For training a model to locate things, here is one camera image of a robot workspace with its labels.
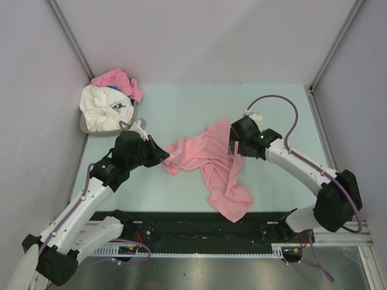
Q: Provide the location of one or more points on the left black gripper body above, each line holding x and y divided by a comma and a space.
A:
145, 153

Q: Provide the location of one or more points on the left corner aluminium post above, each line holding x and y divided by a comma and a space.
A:
69, 36

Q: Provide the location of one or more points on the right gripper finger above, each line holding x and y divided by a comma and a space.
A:
233, 139
244, 150

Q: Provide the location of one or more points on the white t shirt in basket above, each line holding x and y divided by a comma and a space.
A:
103, 107

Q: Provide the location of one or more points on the right corner aluminium post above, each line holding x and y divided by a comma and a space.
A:
337, 43

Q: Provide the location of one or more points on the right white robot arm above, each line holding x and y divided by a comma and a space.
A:
337, 193

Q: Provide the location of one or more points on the pink t shirt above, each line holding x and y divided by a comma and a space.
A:
209, 153
119, 78

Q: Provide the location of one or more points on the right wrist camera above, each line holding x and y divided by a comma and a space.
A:
256, 117

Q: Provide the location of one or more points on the aluminium rail frame right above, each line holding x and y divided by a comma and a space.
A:
342, 235

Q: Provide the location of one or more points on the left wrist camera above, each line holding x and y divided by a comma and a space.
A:
139, 126

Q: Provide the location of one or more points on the grey laundry basket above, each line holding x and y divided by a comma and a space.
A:
122, 124

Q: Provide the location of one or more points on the corner aluminium post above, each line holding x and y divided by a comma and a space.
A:
69, 36
337, 43

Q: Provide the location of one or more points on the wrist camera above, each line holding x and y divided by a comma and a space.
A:
256, 117
139, 126

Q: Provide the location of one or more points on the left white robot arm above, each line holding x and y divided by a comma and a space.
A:
62, 246

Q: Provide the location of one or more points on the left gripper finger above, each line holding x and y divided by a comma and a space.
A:
156, 160
157, 151

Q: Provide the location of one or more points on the pink t shirt in basket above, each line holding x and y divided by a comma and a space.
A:
119, 78

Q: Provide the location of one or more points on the blue garment in basket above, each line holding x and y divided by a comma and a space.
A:
113, 87

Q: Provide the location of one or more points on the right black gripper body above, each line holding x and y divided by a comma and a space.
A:
241, 142

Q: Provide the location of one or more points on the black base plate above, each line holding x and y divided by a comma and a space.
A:
263, 227

